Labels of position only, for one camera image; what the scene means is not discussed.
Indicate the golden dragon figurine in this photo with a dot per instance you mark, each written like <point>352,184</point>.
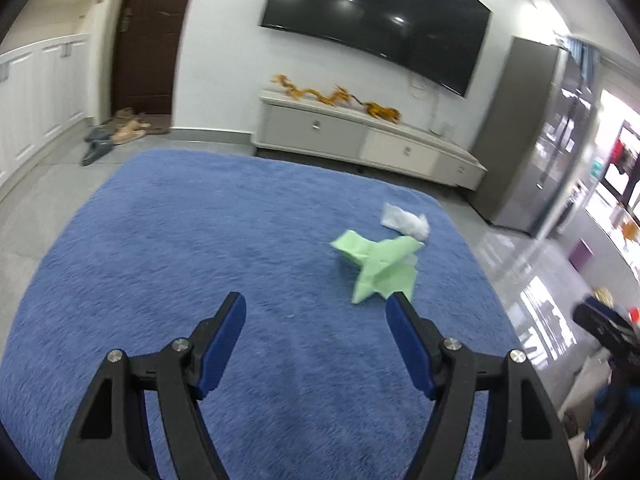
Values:
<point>339,96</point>

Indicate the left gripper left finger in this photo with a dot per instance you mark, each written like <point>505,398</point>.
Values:
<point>111,434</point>

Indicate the hanging clothes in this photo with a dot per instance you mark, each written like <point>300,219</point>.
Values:
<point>622,158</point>

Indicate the white cabinet doors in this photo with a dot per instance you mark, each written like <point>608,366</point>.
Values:
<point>44,81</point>

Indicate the black wall television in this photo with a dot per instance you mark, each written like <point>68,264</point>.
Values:
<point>439,40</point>

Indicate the blue fuzzy blanket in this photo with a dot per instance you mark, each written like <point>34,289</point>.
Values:
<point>315,387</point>

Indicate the green crumpled paper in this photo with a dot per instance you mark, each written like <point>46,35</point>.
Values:
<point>385,267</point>

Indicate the golden tiger figurine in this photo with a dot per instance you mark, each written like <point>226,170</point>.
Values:
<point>376,110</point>

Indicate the white crumpled plastic bag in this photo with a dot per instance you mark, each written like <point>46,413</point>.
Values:
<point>405,222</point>

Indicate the pair of slippers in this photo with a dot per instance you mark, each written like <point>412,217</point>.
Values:
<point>124,127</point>

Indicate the dark brown entrance door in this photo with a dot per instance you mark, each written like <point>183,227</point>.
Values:
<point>145,55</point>

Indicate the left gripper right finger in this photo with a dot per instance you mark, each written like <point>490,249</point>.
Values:
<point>521,434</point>

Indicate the grey white TV cabinet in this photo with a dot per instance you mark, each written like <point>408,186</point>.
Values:
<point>311,128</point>

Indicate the grey double-door refrigerator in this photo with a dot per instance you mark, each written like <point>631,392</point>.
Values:
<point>530,136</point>

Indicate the purple stool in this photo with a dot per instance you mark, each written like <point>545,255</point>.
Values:
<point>580,255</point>

